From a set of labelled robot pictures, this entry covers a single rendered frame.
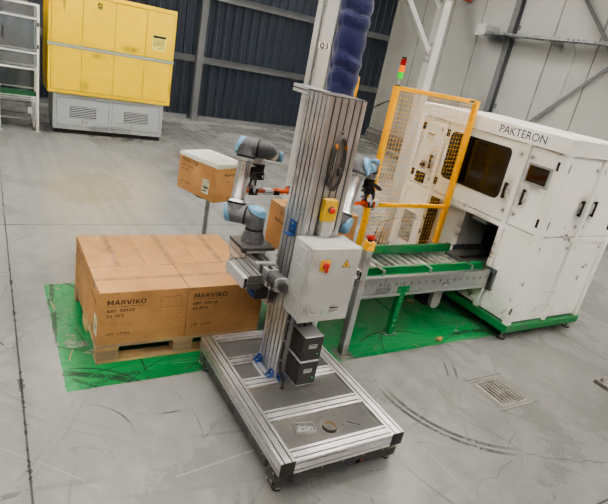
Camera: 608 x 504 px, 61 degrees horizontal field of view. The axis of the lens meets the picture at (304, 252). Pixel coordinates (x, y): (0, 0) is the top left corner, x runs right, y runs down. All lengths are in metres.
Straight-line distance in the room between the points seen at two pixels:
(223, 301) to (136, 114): 7.53
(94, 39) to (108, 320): 7.61
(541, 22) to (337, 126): 11.15
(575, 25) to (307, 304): 11.10
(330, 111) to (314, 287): 0.97
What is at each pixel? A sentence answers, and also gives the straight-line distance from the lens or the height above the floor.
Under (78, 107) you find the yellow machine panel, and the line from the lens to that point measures 10.81.
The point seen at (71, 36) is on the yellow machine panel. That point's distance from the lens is 10.62.
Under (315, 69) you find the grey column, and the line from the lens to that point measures 4.98.
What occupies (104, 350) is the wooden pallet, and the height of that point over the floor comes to 0.11.
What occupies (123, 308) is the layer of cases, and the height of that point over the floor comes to 0.42.
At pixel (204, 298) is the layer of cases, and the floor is 0.45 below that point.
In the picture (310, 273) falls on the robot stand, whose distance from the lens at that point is 2.88.
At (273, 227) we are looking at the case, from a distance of 4.14.
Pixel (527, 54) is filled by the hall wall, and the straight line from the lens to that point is 13.80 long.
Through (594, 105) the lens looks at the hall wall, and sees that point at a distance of 12.61.
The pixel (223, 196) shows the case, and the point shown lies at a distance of 5.47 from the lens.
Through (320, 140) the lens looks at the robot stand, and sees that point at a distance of 2.89.
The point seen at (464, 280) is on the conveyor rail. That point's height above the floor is 0.50.
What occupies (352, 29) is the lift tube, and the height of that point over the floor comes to 2.42.
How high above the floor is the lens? 2.21
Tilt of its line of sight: 21 degrees down
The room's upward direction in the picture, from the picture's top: 12 degrees clockwise
